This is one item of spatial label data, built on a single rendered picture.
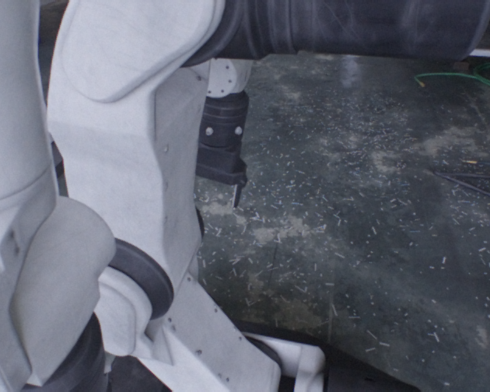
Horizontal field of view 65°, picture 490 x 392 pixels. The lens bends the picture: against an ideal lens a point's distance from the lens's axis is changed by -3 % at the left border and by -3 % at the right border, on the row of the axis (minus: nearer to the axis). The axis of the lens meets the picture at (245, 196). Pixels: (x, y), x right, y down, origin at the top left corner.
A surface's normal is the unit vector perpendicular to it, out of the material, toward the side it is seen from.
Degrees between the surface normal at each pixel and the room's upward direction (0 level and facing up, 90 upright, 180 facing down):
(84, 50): 90
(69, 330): 101
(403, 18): 113
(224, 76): 90
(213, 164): 90
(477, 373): 0
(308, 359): 0
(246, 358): 48
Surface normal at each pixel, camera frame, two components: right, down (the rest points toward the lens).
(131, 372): -0.04, -0.80
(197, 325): 0.82, -0.29
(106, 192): -0.25, 0.58
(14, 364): 0.96, 0.28
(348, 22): -0.22, 0.85
